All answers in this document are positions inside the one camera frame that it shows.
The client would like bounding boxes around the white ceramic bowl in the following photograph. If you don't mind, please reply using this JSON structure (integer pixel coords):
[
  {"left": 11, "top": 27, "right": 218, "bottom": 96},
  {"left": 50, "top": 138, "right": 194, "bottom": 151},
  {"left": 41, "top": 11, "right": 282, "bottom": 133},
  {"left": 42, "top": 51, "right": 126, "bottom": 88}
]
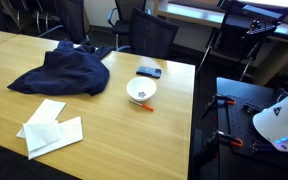
[{"left": 126, "top": 76, "right": 158, "bottom": 102}]

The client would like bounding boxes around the orange capped marker pen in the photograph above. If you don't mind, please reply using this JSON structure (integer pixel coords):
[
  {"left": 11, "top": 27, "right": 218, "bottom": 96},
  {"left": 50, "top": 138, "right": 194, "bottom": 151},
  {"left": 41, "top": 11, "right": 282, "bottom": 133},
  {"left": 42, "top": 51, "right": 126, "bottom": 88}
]
[{"left": 128, "top": 99, "right": 155, "bottom": 113}]

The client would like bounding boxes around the dark blue smartphone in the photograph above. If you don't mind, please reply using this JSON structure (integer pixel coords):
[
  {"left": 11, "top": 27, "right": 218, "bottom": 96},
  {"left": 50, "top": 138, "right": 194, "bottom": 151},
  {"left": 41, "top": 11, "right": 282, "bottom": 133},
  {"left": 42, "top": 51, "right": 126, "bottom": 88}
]
[{"left": 136, "top": 65, "right": 163, "bottom": 79}]

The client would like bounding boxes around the black mesh office chair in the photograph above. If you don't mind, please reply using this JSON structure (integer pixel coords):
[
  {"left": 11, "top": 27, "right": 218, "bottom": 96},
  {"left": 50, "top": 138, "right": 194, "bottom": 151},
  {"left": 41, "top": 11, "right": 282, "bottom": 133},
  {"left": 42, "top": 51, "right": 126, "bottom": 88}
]
[{"left": 116, "top": 7, "right": 180, "bottom": 61}]

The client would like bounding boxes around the black office chair with armrests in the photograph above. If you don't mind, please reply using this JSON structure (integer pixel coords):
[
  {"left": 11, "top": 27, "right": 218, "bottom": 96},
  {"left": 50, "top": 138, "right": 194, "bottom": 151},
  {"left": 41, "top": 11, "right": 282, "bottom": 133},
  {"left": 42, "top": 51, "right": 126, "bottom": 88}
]
[{"left": 107, "top": 0, "right": 149, "bottom": 48}]

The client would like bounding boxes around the black and orange spring clamp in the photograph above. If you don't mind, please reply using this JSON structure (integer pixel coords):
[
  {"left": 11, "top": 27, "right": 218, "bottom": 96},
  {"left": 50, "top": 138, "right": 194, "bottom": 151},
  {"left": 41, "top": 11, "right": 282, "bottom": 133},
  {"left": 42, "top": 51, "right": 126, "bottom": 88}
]
[
  {"left": 205, "top": 129, "right": 244, "bottom": 155},
  {"left": 201, "top": 93, "right": 237, "bottom": 120}
]

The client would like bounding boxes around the navy blue cloth garment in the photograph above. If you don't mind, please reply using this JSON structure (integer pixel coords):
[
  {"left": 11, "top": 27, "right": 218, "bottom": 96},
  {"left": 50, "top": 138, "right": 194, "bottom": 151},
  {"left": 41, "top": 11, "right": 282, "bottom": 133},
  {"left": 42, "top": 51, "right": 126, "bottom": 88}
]
[{"left": 7, "top": 40, "right": 116, "bottom": 97}]

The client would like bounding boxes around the white paper sheet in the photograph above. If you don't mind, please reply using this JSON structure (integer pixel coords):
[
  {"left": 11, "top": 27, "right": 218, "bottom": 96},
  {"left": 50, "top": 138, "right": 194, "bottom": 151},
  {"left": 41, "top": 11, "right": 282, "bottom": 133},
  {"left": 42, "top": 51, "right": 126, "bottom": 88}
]
[
  {"left": 16, "top": 98, "right": 67, "bottom": 139},
  {"left": 27, "top": 116, "right": 85, "bottom": 161}
]

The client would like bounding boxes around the wooden window ledge desk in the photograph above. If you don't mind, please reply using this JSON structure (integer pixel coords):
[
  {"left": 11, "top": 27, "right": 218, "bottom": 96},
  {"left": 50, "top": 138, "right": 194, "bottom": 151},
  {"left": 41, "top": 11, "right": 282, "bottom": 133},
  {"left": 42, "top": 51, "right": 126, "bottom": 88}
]
[{"left": 153, "top": 0, "right": 288, "bottom": 86}]

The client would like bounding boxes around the black chair with chrome legs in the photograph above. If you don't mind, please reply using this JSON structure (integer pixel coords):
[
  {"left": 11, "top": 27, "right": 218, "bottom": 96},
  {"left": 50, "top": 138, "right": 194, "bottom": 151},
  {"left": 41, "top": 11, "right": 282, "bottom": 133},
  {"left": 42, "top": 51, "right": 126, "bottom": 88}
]
[
  {"left": 37, "top": 0, "right": 92, "bottom": 46},
  {"left": 0, "top": 0, "right": 64, "bottom": 34}
]

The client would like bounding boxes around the folded white paper napkin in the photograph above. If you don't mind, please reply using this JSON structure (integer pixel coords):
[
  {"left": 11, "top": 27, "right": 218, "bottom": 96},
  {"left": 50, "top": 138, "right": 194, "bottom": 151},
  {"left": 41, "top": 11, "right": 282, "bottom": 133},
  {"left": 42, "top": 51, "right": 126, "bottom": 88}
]
[{"left": 22, "top": 120, "right": 62, "bottom": 153}]

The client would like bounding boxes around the black tripod camera stand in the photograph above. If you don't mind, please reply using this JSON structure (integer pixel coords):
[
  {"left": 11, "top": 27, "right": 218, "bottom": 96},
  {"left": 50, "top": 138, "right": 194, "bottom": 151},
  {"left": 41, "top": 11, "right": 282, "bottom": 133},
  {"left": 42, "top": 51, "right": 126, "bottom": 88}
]
[{"left": 196, "top": 0, "right": 288, "bottom": 83}]

